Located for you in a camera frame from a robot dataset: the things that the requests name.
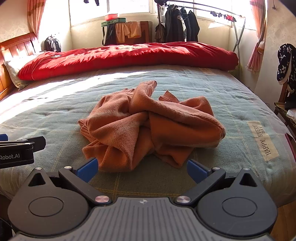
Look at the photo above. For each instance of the star-print dark garment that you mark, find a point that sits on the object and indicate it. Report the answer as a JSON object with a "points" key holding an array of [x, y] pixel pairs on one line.
{"points": [[285, 62]]}

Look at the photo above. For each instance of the metal drying rack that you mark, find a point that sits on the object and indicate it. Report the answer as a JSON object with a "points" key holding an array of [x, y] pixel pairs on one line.
{"points": [[239, 32]]}

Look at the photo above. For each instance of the red plastic basin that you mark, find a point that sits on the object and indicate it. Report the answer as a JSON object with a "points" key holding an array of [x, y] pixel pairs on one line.
{"points": [[111, 17]]}

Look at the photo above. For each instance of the plain dark jacket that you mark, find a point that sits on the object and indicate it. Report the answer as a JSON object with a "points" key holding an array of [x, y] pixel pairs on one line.
{"points": [[192, 25]]}

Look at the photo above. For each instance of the wooden chair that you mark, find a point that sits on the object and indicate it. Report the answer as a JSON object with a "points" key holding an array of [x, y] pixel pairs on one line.
{"points": [[285, 109]]}

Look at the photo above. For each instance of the brown cabinet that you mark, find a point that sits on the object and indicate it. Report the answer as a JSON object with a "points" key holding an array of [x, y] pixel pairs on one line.
{"points": [[145, 32]]}

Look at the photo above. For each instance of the striped pink curtain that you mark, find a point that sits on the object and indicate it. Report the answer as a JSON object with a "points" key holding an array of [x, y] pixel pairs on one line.
{"points": [[34, 16], [257, 51]]}

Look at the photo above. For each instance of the orange knit sweater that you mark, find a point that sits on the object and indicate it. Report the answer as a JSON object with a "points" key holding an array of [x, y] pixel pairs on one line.
{"points": [[138, 129]]}

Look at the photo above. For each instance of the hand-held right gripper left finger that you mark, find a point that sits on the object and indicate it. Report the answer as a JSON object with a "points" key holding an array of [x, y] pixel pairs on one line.
{"points": [[87, 170]]}

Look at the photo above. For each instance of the row of hanging socks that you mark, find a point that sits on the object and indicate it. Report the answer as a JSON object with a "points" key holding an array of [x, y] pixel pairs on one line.
{"points": [[222, 15]]}

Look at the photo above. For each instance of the pale pillow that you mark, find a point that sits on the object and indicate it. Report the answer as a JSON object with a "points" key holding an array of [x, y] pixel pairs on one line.
{"points": [[13, 69]]}

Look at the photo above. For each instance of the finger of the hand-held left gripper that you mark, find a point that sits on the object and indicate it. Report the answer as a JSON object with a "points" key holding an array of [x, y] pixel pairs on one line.
{"points": [[38, 142], [3, 137]]}

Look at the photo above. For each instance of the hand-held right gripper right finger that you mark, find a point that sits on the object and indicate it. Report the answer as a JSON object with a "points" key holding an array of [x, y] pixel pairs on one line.
{"points": [[196, 170]]}

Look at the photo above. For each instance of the red quilt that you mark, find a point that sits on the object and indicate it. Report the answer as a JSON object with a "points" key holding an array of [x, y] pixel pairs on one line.
{"points": [[129, 55]]}

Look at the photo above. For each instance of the brown hanging garment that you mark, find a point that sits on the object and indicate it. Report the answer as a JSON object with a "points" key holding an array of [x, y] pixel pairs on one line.
{"points": [[160, 32]]}

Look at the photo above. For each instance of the grey-blue checked bed cover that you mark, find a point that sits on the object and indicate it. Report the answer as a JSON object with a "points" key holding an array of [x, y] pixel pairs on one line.
{"points": [[231, 104]]}

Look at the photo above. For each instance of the black backpack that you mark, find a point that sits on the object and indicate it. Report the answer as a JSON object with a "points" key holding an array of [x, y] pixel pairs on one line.
{"points": [[52, 44]]}

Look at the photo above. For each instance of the wooden headboard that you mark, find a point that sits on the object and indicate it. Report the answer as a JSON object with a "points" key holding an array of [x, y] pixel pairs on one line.
{"points": [[16, 46]]}

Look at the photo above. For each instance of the row of hanging dark clothes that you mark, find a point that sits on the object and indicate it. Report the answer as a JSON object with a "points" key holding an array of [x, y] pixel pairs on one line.
{"points": [[96, 1]]}

